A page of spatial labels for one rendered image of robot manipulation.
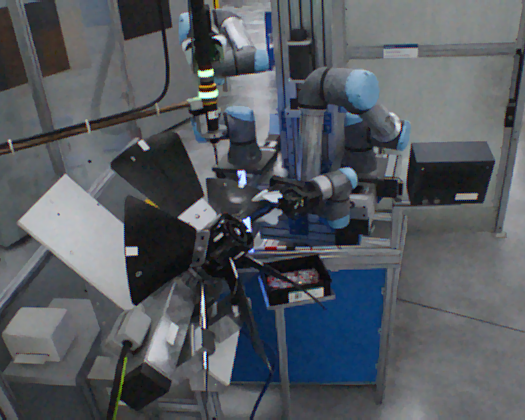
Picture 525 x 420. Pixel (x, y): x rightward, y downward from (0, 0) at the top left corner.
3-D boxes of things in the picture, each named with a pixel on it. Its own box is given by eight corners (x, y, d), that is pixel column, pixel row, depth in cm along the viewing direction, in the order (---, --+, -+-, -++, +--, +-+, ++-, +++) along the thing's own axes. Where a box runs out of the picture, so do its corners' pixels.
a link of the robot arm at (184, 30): (230, 144, 203) (216, 11, 172) (194, 149, 201) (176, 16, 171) (226, 132, 213) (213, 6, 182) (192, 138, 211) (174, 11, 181)
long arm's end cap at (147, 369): (114, 382, 102) (144, 361, 97) (140, 401, 104) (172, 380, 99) (109, 393, 99) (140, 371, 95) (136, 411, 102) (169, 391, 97)
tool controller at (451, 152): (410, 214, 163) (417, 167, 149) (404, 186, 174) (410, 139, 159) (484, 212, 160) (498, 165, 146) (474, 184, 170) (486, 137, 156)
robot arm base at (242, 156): (235, 151, 221) (232, 130, 217) (266, 152, 217) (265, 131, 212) (222, 164, 209) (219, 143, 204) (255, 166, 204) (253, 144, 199)
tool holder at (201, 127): (198, 142, 117) (193, 103, 112) (188, 135, 123) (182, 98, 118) (232, 133, 121) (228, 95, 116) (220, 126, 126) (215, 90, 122)
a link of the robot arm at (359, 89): (381, 121, 191) (326, 59, 145) (417, 127, 182) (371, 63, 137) (373, 149, 190) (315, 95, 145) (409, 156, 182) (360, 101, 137)
